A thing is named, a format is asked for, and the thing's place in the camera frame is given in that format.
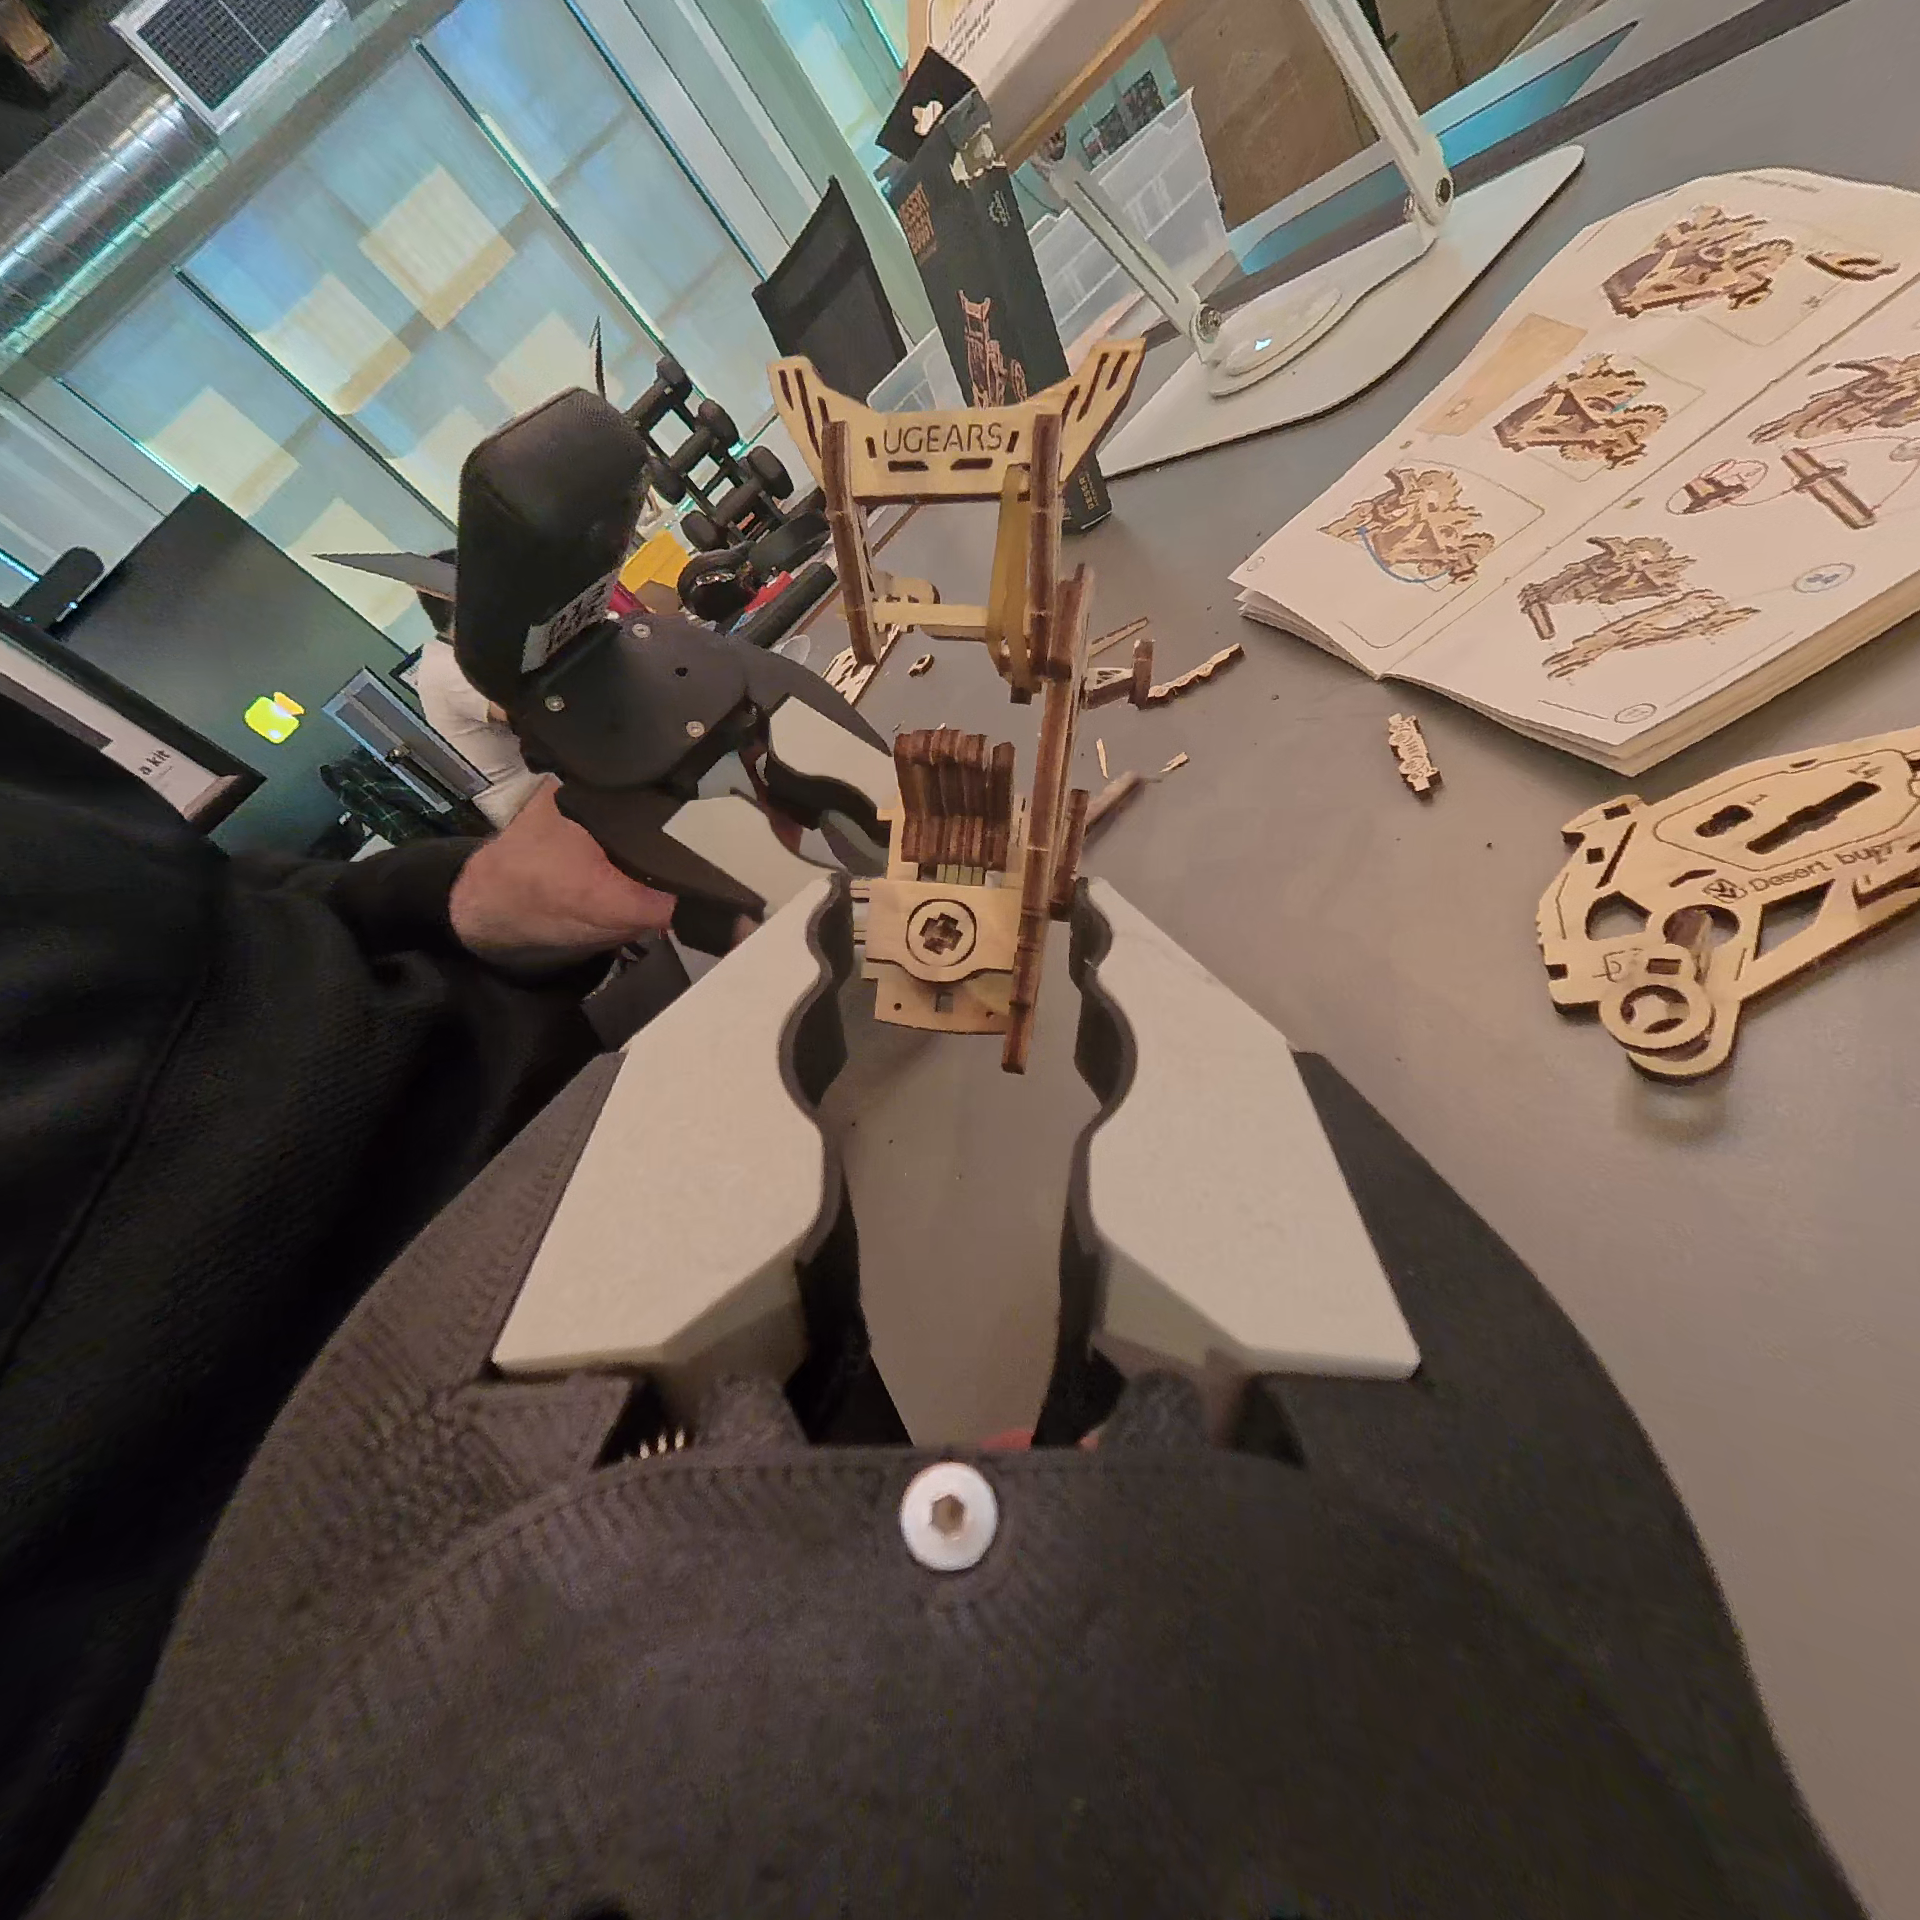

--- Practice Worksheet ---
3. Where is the brown cardboard box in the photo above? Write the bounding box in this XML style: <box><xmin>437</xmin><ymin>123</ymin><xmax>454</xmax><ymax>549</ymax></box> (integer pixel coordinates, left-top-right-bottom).
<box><xmin>1160</xmin><ymin>0</ymin><xmax>1500</xmax><ymax>213</ymax></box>

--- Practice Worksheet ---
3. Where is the wooden model frame assembly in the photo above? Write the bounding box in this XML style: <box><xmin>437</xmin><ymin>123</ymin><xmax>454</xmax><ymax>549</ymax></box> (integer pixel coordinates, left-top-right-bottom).
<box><xmin>765</xmin><ymin>337</ymin><xmax>1151</xmax><ymax>1075</ymax></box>

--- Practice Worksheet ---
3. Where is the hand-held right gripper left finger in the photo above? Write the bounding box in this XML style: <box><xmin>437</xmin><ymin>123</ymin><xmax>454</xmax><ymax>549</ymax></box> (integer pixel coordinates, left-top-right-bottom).
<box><xmin>493</xmin><ymin>874</ymin><xmax>878</xmax><ymax>1451</ymax></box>

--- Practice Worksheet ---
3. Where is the black monitor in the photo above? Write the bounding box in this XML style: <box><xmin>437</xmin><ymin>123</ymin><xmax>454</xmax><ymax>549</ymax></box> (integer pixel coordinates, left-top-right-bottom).
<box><xmin>50</xmin><ymin>488</ymin><xmax>413</xmax><ymax>839</ymax></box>

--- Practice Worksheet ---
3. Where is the rack of black dumbbells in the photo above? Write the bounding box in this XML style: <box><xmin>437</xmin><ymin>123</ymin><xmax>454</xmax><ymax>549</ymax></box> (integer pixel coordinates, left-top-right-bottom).
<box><xmin>616</xmin><ymin>358</ymin><xmax>800</xmax><ymax>561</ymax></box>

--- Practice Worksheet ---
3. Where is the person's left hand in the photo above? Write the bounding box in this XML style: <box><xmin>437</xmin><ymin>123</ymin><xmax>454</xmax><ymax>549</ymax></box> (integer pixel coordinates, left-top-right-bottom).
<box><xmin>448</xmin><ymin>783</ymin><xmax>679</xmax><ymax>961</ymax></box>

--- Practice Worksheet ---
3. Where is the clear plastic container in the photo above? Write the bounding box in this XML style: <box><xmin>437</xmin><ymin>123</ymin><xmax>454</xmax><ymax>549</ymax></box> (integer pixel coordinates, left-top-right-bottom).
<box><xmin>884</xmin><ymin>66</ymin><xmax>1220</xmax><ymax>405</ymax></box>

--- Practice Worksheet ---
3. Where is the dark model kit box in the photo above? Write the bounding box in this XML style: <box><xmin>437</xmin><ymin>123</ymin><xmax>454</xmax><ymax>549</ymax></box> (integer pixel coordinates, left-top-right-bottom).
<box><xmin>895</xmin><ymin>114</ymin><xmax>1112</xmax><ymax>537</ymax></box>

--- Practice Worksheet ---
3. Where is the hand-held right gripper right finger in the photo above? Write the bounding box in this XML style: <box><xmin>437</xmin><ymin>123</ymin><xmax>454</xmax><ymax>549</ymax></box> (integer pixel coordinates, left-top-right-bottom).
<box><xmin>1055</xmin><ymin>874</ymin><xmax>1423</xmax><ymax>1445</ymax></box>

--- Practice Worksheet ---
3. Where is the wooden side panel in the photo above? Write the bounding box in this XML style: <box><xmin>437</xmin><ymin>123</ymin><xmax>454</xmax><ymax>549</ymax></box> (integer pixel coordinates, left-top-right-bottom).
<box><xmin>1536</xmin><ymin>731</ymin><xmax>1920</xmax><ymax>1083</ymax></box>

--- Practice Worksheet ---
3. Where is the person's left forearm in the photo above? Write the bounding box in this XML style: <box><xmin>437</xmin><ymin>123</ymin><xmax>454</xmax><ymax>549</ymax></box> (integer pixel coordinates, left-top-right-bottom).
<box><xmin>228</xmin><ymin>830</ymin><xmax>505</xmax><ymax>1083</ymax></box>

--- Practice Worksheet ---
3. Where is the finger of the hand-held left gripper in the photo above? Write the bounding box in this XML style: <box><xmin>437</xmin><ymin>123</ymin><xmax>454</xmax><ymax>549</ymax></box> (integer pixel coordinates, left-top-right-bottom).
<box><xmin>740</xmin><ymin>751</ymin><xmax>888</xmax><ymax>874</ymax></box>
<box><xmin>729</xmin><ymin>651</ymin><xmax>895</xmax><ymax>757</ymax></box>

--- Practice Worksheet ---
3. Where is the open instruction booklet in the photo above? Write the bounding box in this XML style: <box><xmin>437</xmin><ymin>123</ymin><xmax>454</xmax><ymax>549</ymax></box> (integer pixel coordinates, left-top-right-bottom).
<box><xmin>1231</xmin><ymin>171</ymin><xmax>1920</xmax><ymax>774</ymax></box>

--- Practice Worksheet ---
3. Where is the black chair back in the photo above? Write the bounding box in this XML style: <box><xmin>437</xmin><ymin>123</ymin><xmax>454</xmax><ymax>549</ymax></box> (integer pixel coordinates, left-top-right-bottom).
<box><xmin>747</xmin><ymin>178</ymin><xmax>910</xmax><ymax>405</ymax></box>

